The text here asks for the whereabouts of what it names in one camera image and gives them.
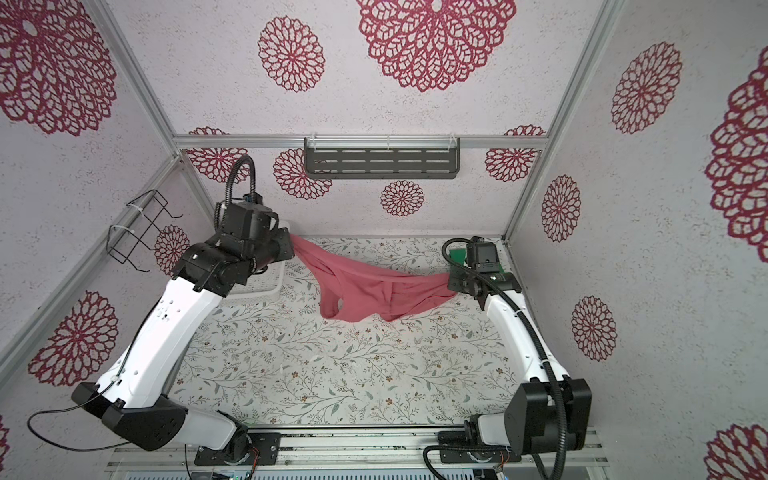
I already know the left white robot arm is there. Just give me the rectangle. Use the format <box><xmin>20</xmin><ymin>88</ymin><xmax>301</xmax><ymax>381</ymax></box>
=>
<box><xmin>72</xmin><ymin>194</ymin><xmax>294</xmax><ymax>462</ymax></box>

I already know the green tank top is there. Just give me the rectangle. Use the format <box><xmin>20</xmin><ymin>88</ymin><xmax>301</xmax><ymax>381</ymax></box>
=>
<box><xmin>449</xmin><ymin>248</ymin><xmax>467</xmax><ymax>266</ymax></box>

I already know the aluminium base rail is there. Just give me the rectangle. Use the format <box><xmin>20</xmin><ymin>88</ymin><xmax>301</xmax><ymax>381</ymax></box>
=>
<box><xmin>104</xmin><ymin>426</ymin><xmax>610</xmax><ymax>479</ymax></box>

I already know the pink tank top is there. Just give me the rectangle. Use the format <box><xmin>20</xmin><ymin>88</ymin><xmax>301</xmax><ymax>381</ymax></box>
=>
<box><xmin>291</xmin><ymin>235</ymin><xmax>456</xmax><ymax>323</ymax></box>

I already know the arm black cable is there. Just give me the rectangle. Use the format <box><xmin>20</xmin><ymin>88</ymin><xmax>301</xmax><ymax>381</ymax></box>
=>
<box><xmin>422</xmin><ymin>236</ymin><xmax>569</xmax><ymax>480</ymax></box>
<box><xmin>26</xmin><ymin>154</ymin><xmax>258</xmax><ymax>452</ymax></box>

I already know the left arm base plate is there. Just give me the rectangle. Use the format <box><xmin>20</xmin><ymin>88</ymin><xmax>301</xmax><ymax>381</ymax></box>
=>
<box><xmin>193</xmin><ymin>432</ymin><xmax>282</xmax><ymax>467</ymax></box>

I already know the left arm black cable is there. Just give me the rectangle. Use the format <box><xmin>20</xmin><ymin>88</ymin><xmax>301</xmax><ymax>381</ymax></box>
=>
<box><xmin>26</xmin><ymin>154</ymin><xmax>258</xmax><ymax>452</ymax></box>

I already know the white plastic laundry basket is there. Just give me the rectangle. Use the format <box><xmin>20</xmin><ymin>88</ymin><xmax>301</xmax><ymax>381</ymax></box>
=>
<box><xmin>223</xmin><ymin>225</ymin><xmax>294</xmax><ymax>304</ymax></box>

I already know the dark grey wall shelf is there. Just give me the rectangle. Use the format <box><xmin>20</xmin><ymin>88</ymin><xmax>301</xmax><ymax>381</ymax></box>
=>
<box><xmin>303</xmin><ymin>137</ymin><xmax>461</xmax><ymax>180</ymax></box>

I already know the black wire wall rack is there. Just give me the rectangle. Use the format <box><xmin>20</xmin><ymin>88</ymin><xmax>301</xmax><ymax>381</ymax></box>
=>
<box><xmin>104</xmin><ymin>188</ymin><xmax>183</xmax><ymax>273</ymax></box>

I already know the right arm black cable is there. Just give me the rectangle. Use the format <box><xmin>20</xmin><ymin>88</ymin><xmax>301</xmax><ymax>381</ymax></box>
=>
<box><xmin>422</xmin><ymin>236</ymin><xmax>569</xmax><ymax>480</ymax></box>

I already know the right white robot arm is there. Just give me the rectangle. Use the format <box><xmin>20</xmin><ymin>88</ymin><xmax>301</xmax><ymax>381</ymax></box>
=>
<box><xmin>441</xmin><ymin>237</ymin><xmax>592</xmax><ymax>456</ymax></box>

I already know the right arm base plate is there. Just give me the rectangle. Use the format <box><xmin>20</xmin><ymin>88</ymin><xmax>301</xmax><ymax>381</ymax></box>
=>
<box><xmin>437</xmin><ymin>430</ymin><xmax>522</xmax><ymax>465</ymax></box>

